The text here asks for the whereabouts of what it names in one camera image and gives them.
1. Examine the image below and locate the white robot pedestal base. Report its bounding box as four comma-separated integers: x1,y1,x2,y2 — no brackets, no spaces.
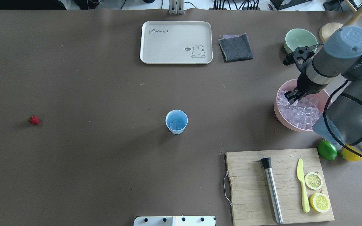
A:
133,216,217,226

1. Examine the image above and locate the steel muddler black tip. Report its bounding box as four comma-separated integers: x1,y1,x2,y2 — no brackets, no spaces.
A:
261,157,283,224

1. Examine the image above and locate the grey folded cloth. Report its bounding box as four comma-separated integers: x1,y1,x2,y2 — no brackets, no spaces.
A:
218,33,253,62

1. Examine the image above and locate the wooden glass drying stand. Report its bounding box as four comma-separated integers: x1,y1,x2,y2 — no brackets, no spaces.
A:
319,0,362,44

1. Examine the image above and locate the lemon slice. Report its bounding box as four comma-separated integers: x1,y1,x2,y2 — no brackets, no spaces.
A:
304,172,323,190
309,193,331,213

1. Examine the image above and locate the pile of clear ice cubes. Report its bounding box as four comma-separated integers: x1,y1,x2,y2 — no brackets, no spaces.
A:
277,89,326,130

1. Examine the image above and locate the green lime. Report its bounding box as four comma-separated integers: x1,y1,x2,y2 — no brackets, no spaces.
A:
316,140,338,161

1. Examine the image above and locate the red strawberry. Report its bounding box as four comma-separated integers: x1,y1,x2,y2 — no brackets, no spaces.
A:
28,115,40,125

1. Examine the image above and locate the bamboo cutting board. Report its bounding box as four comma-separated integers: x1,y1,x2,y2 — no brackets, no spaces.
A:
226,148,335,226

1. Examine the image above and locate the light blue cup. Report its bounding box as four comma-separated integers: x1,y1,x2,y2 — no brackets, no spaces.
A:
165,109,188,134

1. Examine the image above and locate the cream rabbit tray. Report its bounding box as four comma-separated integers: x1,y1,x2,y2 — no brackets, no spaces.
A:
140,21,213,64

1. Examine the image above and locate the green bowl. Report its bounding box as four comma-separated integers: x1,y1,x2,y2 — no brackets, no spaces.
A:
283,28,318,53

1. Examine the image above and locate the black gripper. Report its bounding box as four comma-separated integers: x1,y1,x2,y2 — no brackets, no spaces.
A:
285,73,326,105

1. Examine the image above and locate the whole lemon lower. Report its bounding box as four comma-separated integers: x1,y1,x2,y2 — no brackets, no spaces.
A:
340,147,362,161

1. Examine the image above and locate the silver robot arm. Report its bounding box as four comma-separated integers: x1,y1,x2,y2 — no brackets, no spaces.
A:
283,25,362,157

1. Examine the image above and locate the pink bowl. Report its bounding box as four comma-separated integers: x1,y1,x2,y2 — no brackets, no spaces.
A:
274,78,333,132

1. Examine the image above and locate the lemon slice lower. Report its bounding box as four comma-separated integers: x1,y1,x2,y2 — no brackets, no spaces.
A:
304,172,323,190

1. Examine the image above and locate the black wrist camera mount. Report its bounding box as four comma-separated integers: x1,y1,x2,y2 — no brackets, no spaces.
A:
283,43,323,74

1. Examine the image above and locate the lemon slice upper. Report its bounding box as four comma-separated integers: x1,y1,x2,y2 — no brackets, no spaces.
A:
309,193,331,213

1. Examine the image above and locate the yellow plastic knife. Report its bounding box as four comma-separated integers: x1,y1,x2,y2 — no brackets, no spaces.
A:
296,158,310,213

